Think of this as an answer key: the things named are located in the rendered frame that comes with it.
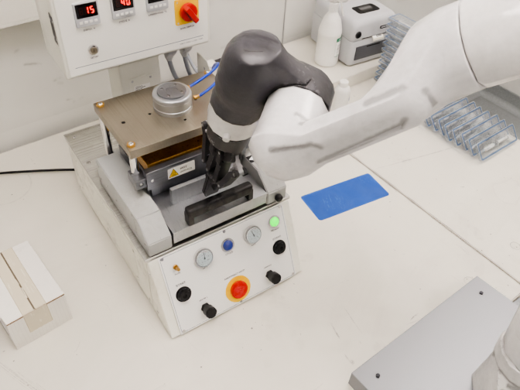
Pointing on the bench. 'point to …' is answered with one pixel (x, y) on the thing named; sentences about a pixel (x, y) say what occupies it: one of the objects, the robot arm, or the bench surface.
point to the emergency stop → (238, 289)
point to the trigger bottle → (330, 35)
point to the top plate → (159, 113)
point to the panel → (226, 268)
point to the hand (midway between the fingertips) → (212, 183)
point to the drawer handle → (217, 201)
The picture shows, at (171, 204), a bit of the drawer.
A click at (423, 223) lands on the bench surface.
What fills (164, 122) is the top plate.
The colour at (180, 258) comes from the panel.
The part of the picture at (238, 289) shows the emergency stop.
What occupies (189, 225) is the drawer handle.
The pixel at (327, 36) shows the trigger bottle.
